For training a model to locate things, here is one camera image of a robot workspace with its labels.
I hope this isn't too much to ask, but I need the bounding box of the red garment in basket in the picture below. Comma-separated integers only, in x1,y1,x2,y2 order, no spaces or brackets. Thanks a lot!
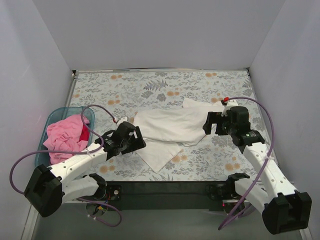
79,125,90,142

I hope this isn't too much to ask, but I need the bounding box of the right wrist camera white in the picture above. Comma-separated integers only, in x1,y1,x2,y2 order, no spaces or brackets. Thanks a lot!
221,97,238,108

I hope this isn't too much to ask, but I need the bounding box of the pink t shirt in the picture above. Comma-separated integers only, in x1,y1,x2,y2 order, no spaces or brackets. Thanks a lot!
43,114,89,165

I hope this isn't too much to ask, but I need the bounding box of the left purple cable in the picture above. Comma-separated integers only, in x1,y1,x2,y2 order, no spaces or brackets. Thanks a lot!
9,104,123,228

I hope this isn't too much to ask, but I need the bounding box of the white t shirt robot print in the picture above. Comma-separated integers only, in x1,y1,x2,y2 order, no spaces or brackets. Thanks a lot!
133,98,224,173

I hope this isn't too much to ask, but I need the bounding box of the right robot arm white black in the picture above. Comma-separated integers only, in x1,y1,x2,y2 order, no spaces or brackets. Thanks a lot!
202,105,312,235

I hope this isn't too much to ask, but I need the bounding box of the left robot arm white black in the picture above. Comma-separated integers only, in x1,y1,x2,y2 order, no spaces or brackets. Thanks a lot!
24,121,147,218

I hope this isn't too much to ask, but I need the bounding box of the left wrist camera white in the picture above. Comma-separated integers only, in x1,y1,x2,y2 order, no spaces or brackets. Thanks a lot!
113,116,128,125

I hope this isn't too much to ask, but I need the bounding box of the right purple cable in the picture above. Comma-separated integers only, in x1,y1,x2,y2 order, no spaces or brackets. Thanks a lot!
217,96,275,231

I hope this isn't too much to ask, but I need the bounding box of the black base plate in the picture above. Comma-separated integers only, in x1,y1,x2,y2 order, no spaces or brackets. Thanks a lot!
102,180,239,211

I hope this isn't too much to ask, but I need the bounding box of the floral table cloth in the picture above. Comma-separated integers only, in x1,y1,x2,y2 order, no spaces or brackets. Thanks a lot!
69,70,269,181

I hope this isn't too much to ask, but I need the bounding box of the purple cable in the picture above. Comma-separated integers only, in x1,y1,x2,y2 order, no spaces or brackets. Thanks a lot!
217,96,275,231
9,104,123,228

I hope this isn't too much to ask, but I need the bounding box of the teal plastic basket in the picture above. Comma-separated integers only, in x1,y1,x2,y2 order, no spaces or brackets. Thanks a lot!
34,106,95,167

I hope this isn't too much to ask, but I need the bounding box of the aluminium frame rail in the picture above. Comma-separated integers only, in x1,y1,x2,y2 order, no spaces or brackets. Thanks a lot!
22,200,312,240

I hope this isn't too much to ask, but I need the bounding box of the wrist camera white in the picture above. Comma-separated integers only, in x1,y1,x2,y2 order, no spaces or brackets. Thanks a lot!
113,116,128,125
221,97,238,108

